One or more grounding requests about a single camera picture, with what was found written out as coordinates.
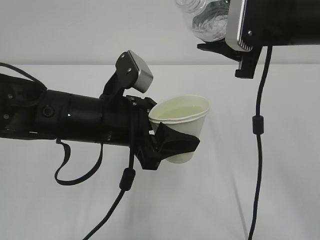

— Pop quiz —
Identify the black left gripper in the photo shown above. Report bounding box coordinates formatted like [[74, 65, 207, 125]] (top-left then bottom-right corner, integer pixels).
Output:
[[125, 95, 201, 171]]

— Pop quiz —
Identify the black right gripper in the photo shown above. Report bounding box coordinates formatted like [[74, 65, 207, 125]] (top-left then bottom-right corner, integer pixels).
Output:
[[197, 41, 263, 79]]

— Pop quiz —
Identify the Yibao mineral water bottle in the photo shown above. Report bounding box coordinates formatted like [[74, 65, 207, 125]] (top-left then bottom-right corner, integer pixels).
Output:
[[175, 0, 230, 43]]

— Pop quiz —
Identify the white paper cup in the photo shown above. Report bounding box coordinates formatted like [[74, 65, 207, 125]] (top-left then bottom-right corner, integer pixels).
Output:
[[148, 94, 211, 165]]

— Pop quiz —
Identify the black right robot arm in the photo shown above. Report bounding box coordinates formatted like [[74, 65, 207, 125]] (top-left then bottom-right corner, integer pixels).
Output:
[[197, 0, 320, 79]]

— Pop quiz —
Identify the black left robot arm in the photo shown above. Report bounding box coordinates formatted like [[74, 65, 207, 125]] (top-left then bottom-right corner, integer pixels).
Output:
[[0, 63, 200, 191]]

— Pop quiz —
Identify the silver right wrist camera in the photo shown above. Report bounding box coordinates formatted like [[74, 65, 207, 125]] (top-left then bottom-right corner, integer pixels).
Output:
[[225, 0, 263, 52]]

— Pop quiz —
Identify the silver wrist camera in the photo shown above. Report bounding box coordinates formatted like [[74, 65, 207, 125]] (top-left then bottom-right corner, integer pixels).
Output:
[[99, 50, 154, 101], [225, 0, 263, 52]]

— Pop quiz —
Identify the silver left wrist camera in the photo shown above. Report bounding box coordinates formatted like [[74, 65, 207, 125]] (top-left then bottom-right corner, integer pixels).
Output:
[[99, 50, 154, 101]]

